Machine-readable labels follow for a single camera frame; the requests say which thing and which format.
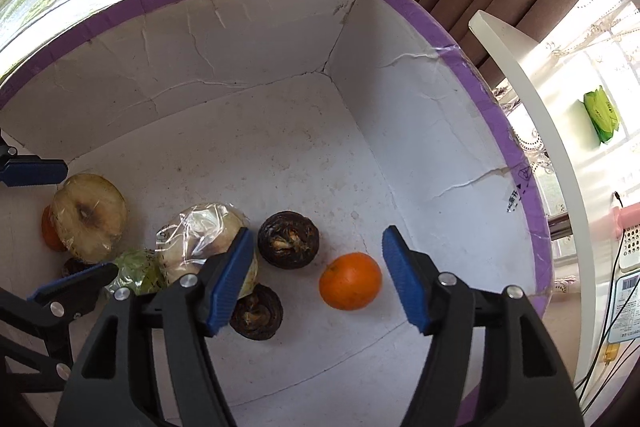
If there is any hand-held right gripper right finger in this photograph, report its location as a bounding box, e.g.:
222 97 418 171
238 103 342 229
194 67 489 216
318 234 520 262
382 224 586 427

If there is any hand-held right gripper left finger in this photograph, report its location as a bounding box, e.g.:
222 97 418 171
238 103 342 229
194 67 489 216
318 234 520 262
54 227 256 427

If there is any black cable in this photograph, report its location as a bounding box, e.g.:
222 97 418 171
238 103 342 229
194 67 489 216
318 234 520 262
574 191 640 410

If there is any green snack packet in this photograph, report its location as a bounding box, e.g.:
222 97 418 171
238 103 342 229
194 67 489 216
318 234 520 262
583 86 621 145

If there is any plastic-wrapped halved fruit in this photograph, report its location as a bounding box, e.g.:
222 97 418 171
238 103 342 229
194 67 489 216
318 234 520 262
156 203 261 300

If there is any purple and white cardboard box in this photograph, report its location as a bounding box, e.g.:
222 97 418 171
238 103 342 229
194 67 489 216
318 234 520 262
0 0 556 427

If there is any metal rod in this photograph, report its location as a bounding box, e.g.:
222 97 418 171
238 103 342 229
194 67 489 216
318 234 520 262
547 214 572 238

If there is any plastic-wrapped browned apple half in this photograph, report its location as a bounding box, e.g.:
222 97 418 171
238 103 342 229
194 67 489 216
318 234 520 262
50 173 127 264

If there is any sheer lace curtain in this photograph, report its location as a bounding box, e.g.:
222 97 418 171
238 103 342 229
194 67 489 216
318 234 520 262
490 0 640 303

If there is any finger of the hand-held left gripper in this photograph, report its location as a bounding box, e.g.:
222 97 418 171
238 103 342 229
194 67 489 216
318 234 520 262
0 262 119 395
0 132 68 188

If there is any orange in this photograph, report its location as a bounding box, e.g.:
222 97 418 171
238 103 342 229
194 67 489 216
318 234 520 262
319 252 383 312
41 205 68 253

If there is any plastic-wrapped green apple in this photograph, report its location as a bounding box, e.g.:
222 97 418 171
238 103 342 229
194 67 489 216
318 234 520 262
104 249 167 295

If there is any white labelled device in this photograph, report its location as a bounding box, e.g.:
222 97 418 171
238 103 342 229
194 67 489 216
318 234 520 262
602 269 640 365

